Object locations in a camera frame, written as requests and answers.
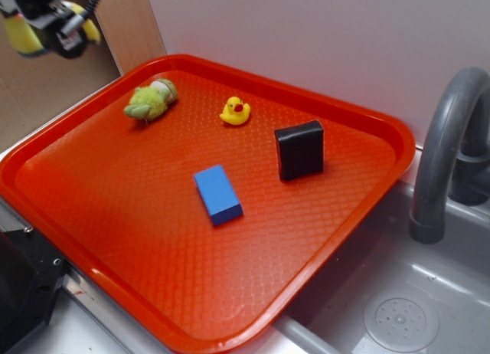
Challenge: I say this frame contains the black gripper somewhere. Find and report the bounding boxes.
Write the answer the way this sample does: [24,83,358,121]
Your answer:
[1,0,84,42]

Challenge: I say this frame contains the yellow sponge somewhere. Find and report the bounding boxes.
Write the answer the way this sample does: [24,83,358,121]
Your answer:
[3,12,101,59]

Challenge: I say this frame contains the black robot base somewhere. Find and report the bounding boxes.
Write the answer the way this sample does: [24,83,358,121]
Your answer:
[1,228,67,353]

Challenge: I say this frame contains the black sponge block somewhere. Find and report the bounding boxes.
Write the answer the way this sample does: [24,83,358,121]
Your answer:
[274,120,324,182]

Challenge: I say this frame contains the wooden board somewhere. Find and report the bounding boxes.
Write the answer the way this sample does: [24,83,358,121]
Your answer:
[96,0,167,74]

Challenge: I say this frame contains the green plush toy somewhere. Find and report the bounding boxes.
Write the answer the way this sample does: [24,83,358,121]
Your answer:
[123,79,178,122]

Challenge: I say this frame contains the yellow rubber duck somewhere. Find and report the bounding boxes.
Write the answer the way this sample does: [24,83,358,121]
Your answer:
[219,97,251,126]

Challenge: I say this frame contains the blue block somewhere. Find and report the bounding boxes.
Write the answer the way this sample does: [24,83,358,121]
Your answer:
[194,165,243,226]

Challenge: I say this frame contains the red plastic tray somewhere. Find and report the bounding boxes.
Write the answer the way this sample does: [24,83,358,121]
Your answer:
[1,55,415,353]

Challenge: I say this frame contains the grey sink basin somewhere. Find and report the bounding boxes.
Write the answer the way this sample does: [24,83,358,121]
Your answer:
[275,183,489,353]

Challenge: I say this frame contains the grey faucet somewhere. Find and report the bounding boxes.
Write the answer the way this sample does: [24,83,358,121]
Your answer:
[410,67,489,244]

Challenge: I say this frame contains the round sink drain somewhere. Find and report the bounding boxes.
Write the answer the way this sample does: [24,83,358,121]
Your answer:
[363,290,439,353]

